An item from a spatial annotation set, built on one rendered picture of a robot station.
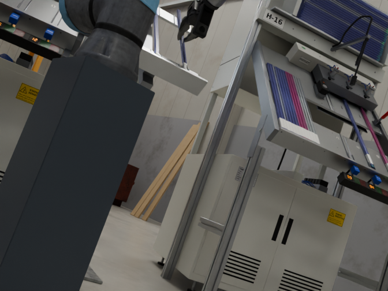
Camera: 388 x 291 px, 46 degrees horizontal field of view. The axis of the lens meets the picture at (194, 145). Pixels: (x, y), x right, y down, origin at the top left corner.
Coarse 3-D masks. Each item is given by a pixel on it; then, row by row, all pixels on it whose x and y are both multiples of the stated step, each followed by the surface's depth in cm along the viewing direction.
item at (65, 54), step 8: (0, 32) 138; (8, 32) 138; (8, 40) 140; (16, 40) 140; (24, 40) 140; (40, 40) 143; (24, 48) 142; (32, 48) 142; (40, 48) 142; (48, 56) 143; (56, 56) 143; (64, 56) 148
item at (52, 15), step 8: (8, 0) 148; (16, 0) 150; (24, 0) 153; (32, 0) 155; (40, 0) 158; (48, 0) 160; (24, 8) 149; (32, 8) 152; (40, 8) 154; (48, 8) 156; (56, 8) 159; (40, 16) 151; (48, 16) 153; (56, 16) 155; (56, 24) 152; (64, 24) 154
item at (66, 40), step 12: (0, 0) 142; (0, 12) 143; (12, 12) 143; (24, 12) 144; (24, 24) 146; (36, 24) 146; (48, 24) 146; (36, 36) 149; (60, 36) 148; (72, 36) 148
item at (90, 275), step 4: (88, 268) 166; (88, 272) 160; (92, 272) 163; (88, 276) 154; (92, 276) 156; (96, 276) 159; (88, 280) 152; (92, 280) 152; (96, 280) 153; (100, 280) 155
